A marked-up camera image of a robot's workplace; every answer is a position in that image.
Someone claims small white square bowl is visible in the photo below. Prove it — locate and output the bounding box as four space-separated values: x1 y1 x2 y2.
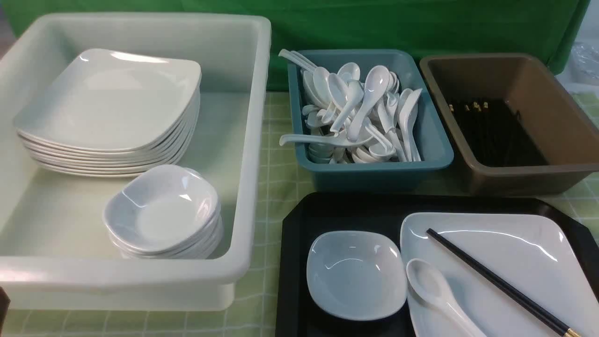
306 230 407 322

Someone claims white ceramic soup spoon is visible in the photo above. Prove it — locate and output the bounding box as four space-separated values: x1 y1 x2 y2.
406 258 486 337

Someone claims large white square plate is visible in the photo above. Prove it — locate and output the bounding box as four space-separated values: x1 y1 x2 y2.
400 212 599 337

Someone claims black chopstick gold tip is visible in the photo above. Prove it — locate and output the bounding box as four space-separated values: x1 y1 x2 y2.
426 228 581 337

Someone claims black serving tray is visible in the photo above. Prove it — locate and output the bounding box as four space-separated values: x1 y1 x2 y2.
275 192 599 337

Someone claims pile of white soup spoons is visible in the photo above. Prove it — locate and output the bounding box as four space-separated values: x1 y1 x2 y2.
279 49 423 164

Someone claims stack of small white bowls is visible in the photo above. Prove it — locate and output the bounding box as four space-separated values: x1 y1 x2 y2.
102 165 224 260

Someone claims teal plastic spoon bin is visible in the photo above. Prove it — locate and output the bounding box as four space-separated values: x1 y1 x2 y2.
295 49 454 192

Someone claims green checkered tablecloth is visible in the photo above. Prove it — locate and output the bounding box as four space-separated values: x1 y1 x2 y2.
1 93 598 337

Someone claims pile of black chopsticks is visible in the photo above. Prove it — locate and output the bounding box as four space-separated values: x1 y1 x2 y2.
448 97 548 167

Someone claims stack of white plates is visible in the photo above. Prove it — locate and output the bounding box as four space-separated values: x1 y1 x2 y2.
13 48 203 177

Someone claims brown plastic chopstick bin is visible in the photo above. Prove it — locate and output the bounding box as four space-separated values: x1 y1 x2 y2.
419 53 599 196

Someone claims large white plastic tub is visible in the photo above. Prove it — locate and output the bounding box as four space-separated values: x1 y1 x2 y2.
0 12 271 311

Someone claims green backdrop cloth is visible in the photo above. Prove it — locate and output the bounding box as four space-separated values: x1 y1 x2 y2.
1 0 590 90

